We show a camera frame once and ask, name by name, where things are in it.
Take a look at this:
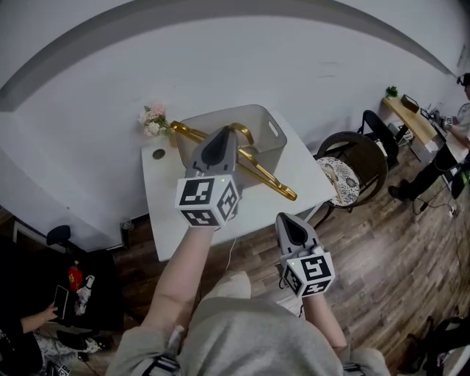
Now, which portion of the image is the white folded umbrella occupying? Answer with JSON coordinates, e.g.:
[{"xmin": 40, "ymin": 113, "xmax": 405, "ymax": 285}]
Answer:
[{"xmin": 75, "ymin": 274, "xmax": 95, "ymax": 317}]

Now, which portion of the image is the gold clothes hanger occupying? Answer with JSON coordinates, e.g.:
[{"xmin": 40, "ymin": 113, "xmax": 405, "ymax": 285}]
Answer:
[{"xmin": 170, "ymin": 120, "xmax": 297, "ymax": 202}]

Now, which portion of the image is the white floor cable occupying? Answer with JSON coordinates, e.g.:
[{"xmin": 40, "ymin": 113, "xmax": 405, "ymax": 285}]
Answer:
[{"xmin": 225, "ymin": 236, "xmax": 238, "ymax": 272}]

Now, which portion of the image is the person's right forearm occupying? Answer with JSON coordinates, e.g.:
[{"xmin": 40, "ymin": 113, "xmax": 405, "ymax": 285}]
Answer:
[{"xmin": 301, "ymin": 293, "xmax": 348, "ymax": 350}]

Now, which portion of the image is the red packet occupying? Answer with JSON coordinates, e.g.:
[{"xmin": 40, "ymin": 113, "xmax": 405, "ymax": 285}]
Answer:
[{"xmin": 68, "ymin": 260, "xmax": 84, "ymax": 293}]

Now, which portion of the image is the black folding chair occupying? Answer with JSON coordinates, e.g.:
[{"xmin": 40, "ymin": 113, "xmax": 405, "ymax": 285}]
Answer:
[{"xmin": 358, "ymin": 109, "xmax": 401, "ymax": 170}]

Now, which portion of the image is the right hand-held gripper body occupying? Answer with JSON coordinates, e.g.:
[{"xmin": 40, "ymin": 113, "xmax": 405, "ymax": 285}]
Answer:
[{"xmin": 278, "ymin": 244, "xmax": 336, "ymax": 298}]

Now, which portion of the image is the person's grey top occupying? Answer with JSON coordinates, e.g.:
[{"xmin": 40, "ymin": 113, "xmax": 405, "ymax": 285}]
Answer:
[{"xmin": 106, "ymin": 295, "xmax": 390, "ymax": 376}]

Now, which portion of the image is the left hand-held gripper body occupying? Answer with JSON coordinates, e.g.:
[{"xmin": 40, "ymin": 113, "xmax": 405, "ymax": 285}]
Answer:
[{"xmin": 173, "ymin": 163, "xmax": 242, "ymax": 231}]

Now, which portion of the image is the pink flower bouquet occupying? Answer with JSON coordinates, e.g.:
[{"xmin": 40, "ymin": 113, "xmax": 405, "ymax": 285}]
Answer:
[{"xmin": 137, "ymin": 103, "xmax": 173, "ymax": 139}]

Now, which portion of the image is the patterned seat cushion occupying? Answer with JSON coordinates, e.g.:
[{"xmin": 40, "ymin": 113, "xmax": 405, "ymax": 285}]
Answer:
[{"xmin": 315, "ymin": 156, "xmax": 361, "ymax": 206}]

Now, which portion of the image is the grey plastic basket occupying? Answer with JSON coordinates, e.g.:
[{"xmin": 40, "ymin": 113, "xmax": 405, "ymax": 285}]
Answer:
[{"xmin": 172, "ymin": 104, "xmax": 288, "ymax": 192}]

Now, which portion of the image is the light wooden side table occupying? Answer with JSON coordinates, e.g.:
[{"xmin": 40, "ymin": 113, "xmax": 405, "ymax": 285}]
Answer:
[{"xmin": 380, "ymin": 95, "xmax": 440, "ymax": 162}]

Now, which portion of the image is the dark wicker round chair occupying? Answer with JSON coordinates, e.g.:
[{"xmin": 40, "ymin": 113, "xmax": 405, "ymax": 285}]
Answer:
[{"xmin": 315, "ymin": 131, "xmax": 389, "ymax": 214}]

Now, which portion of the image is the person's beige trouser leg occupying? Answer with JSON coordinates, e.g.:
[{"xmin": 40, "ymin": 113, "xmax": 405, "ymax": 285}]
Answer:
[{"xmin": 209, "ymin": 270, "xmax": 253, "ymax": 306}]

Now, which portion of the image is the person's left forearm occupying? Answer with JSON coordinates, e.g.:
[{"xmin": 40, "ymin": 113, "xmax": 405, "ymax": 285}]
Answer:
[{"xmin": 141, "ymin": 225, "xmax": 214, "ymax": 331}]

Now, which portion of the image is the black office chair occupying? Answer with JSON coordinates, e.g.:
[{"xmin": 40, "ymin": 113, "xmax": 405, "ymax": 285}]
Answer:
[{"xmin": 0, "ymin": 224, "xmax": 126, "ymax": 331}]

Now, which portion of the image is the white square table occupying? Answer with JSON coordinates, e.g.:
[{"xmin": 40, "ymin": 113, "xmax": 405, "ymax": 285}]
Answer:
[{"xmin": 141, "ymin": 109, "xmax": 333, "ymax": 262}]

